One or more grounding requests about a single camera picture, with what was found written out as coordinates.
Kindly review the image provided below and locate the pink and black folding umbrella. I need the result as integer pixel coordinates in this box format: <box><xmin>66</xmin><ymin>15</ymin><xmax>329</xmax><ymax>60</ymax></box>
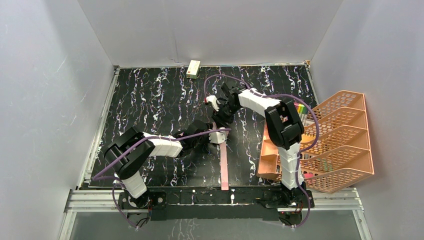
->
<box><xmin>218</xmin><ymin>142</ymin><xmax>229</xmax><ymax>191</ymax></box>

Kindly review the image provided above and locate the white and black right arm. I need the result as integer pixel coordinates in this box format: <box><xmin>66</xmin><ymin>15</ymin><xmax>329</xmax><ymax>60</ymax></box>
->
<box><xmin>205</xmin><ymin>84</ymin><xmax>312</xmax><ymax>209</ymax></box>

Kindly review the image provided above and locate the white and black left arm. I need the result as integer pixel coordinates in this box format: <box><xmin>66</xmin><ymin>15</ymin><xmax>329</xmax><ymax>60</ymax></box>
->
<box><xmin>102</xmin><ymin>120</ymin><xmax>226</xmax><ymax>209</ymax></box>

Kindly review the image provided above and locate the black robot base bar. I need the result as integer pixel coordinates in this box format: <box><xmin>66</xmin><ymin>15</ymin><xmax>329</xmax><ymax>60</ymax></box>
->
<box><xmin>149</xmin><ymin>186</ymin><xmax>296</xmax><ymax>221</ymax></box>

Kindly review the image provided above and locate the small white box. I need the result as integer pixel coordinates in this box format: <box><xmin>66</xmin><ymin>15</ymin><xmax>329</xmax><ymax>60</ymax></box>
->
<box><xmin>186</xmin><ymin>60</ymin><xmax>201</xmax><ymax>79</ymax></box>

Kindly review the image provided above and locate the pack of coloured markers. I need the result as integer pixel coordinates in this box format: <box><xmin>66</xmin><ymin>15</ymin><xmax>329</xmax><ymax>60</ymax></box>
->
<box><xmin>294</xmin><ymin>102</ymin><xmax>309</xmax><ymax>124</ymax></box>

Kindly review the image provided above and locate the orange plastic desk organizer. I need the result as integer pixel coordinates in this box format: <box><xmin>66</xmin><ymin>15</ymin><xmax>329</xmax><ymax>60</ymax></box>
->
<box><xmin>256</xmin><ymin>90</ymin><xmax>375</xmax><ymax>194</ymax></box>

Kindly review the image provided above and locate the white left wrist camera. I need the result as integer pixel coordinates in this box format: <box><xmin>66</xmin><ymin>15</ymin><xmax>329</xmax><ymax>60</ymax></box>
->
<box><xmin>208</xmin><ymin>127</ymin><xmax>231</xmax><ymax>145</ymax></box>

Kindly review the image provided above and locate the aluminium table frame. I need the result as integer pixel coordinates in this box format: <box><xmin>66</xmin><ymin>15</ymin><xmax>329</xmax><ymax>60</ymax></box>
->
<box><xmin>58</xmin><ymin>67</ymin><xmax>372</xmax><ymax>240</ymax></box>

